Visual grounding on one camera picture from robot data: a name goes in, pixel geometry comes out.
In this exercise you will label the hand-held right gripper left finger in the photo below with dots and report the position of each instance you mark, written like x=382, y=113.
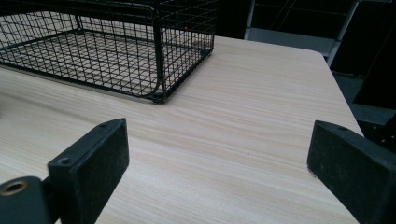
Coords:
x=90, y=168

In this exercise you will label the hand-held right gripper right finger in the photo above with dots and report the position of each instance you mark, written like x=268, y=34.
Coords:
x=351, y=168

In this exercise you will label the black perforated metal bracket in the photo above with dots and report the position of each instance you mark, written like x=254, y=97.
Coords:
x=380, y=132

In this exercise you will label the grey metal stand frame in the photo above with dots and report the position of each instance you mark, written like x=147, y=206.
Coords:
x=295, y=39

